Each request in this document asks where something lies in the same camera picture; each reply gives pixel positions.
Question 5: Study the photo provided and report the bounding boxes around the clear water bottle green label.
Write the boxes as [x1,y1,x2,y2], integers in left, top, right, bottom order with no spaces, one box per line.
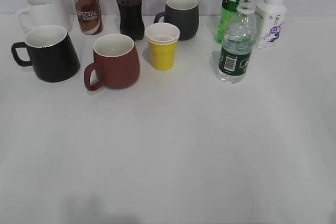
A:
[217,0,257,84]

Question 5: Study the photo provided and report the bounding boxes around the black ceramic mug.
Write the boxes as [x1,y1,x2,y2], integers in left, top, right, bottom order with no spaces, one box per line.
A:
[11,25,80,83]

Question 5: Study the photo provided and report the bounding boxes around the red ceramic mug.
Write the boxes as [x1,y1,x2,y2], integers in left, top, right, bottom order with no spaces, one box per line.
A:
[83,34,140,91]

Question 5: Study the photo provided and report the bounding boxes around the dark grey ceramic mug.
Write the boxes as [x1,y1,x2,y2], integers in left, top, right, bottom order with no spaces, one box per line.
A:
[154,0,199,41]

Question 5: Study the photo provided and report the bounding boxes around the white ceramic mug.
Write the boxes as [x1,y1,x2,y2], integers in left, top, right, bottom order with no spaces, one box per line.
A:
[16,0,72,32]

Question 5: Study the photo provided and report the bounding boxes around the yellow paper cup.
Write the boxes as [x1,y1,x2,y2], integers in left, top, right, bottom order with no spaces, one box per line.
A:
[145,23,180,71]

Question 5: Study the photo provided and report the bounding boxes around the Nescafe coffee bottle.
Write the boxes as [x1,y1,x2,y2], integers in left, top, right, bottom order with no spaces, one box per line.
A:
[75,0,103,35]

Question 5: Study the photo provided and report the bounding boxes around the cola bottle red label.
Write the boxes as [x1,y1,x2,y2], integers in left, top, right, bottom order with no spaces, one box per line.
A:
[117,0,144,41]

